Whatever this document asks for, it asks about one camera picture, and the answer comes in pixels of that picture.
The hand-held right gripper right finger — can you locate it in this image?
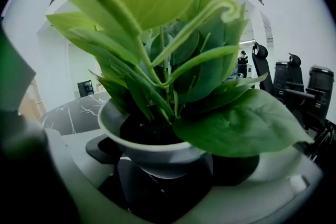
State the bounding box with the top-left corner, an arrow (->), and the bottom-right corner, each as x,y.
181,148 -> 324,224

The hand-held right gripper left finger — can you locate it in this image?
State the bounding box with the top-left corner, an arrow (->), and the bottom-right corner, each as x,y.
44,127 -> 137,224

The green plant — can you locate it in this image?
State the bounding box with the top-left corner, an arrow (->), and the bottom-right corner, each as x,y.
0,0 -> 315,180

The large black mesh chair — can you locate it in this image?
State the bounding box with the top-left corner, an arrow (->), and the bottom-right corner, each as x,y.
303,65 -> 335,130

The black office chair with headrest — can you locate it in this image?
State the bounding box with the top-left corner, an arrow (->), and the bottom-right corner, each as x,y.
274,52 -> 306,111
251,41 -> 276,98

